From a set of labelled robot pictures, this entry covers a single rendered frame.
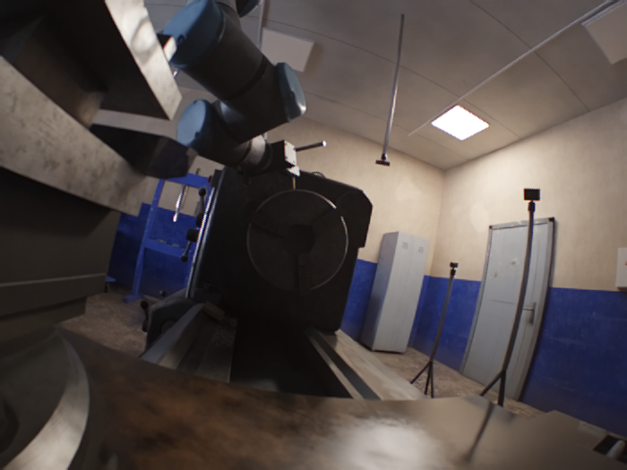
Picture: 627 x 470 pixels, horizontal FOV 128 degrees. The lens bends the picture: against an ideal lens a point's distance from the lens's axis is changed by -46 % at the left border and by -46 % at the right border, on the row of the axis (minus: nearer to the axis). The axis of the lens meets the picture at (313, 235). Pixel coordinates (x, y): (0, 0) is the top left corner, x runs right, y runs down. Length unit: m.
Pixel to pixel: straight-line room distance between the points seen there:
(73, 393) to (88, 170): 0.11
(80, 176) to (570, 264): 3.51
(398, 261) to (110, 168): 4.13
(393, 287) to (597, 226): 2.89
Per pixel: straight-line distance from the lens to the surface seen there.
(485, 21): 2.93
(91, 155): 0.15
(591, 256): 3.38
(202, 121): 0.45
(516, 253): 3.86
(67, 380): 0.15
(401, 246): 4.24
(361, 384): 0.53
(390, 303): 4.22
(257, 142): 0.54
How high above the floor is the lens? 1.03
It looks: 7 degrees up
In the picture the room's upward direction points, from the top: 13 degrees clockwise
